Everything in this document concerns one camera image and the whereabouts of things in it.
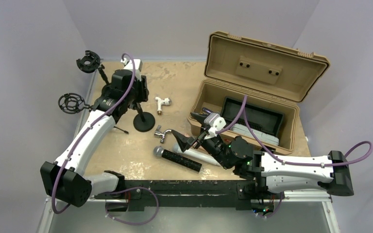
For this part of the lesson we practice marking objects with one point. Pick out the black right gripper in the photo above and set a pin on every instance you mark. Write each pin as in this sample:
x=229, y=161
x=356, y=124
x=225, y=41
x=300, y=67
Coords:
x=185, y=142

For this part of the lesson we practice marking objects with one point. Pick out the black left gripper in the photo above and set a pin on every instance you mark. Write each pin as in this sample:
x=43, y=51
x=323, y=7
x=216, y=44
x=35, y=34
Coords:
x=144, y=92

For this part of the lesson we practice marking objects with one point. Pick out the white silver microphone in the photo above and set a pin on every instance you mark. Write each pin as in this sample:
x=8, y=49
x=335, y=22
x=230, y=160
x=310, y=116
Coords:
x=195, y=154

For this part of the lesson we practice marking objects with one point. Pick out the white plastic faucet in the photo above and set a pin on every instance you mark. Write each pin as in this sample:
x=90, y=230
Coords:
x=162, y=102

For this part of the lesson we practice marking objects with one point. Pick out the black round-base stand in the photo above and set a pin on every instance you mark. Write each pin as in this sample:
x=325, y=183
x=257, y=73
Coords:
x=143, y=121
x=90, y=63

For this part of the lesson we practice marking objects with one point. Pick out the black speckled microphone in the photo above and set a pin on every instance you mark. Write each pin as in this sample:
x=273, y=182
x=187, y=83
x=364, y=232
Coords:
x=177, y=158

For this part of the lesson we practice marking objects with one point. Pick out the black tripod microphone stand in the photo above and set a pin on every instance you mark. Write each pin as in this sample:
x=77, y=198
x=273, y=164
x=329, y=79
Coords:
x=72, y=103

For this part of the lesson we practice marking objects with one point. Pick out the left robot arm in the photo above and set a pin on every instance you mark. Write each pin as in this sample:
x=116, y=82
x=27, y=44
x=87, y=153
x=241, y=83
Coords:
x=64, y=179

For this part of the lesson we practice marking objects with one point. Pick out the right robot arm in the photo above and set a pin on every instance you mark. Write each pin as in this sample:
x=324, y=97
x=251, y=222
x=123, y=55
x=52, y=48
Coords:
x=269, y=172

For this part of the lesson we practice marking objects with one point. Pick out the chrome metal faucet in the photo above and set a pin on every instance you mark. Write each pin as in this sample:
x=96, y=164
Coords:
x=160, y=134

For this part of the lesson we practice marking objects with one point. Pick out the black tray in case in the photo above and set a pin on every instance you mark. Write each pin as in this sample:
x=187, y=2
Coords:
x=259, y=118

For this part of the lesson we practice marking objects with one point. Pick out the grey device in case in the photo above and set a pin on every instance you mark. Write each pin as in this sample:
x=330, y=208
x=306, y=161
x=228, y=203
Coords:
x=263, y=137

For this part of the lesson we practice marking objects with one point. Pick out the tan plastic tool case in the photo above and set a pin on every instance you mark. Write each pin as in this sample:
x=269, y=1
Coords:
x=268, y=75

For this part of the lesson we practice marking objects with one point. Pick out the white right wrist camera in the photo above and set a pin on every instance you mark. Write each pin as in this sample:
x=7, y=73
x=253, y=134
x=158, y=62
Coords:
x=216, y=123

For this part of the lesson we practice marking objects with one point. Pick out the purple handled screwdriver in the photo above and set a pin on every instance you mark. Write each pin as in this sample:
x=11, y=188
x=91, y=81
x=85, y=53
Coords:
x=207, y=111

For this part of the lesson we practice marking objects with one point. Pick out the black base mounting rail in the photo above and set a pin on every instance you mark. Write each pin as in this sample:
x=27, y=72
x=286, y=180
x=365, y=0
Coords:
x=237, y=194

